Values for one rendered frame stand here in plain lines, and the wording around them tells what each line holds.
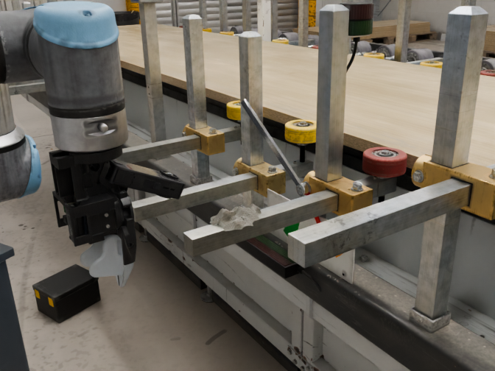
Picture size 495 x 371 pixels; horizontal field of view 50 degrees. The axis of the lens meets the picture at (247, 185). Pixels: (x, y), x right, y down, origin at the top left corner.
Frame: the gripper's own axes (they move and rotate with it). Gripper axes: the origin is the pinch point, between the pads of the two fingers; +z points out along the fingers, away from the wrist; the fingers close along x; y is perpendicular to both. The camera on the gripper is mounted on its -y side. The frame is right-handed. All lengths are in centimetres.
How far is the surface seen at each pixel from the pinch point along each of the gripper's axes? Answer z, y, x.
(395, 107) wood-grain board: -7, -82, -22
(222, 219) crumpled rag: -4.1, -16.5, 0.2
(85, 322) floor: 83, -21, -110
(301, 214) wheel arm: -1.8, -30.7, 2.4
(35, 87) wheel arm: 0, -26, -148
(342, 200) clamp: -2.7, -38.8, 3.8
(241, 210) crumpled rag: -5.1, -19.5, 0.9
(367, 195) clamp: -3.5, -42.4, 6.2
